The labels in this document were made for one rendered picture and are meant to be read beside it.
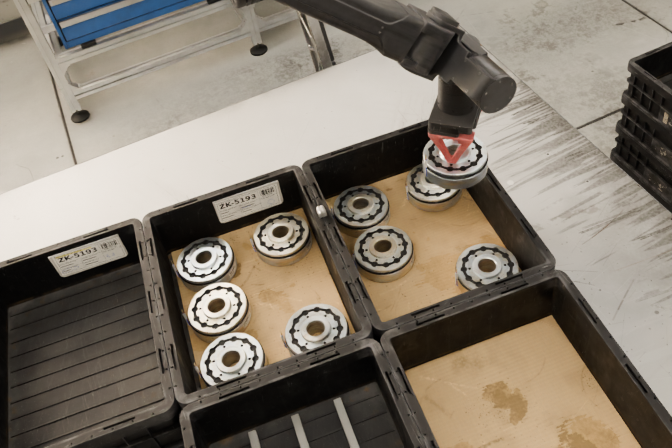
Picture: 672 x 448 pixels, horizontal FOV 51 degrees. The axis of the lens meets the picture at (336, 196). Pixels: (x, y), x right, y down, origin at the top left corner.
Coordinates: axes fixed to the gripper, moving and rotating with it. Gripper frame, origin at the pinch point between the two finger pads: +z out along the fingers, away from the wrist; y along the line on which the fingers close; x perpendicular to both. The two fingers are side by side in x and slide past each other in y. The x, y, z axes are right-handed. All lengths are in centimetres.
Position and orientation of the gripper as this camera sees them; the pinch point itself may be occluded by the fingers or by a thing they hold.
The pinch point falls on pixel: (455, 148)
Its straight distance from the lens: 114.0
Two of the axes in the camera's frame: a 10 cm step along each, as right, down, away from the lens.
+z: 0.9, 6.9, 7.2
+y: 3.2, -7.1, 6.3
